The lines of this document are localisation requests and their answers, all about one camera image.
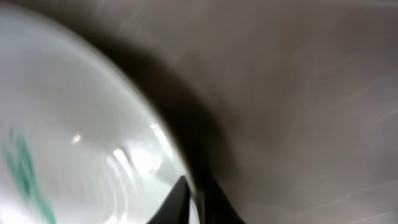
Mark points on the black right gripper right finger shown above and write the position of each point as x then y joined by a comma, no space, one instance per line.
218,209

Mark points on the large dark serving tray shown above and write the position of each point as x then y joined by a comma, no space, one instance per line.
305,92

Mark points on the white plate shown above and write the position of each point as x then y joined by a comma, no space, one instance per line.
79,142

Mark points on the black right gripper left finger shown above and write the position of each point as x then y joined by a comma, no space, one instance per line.
176,207

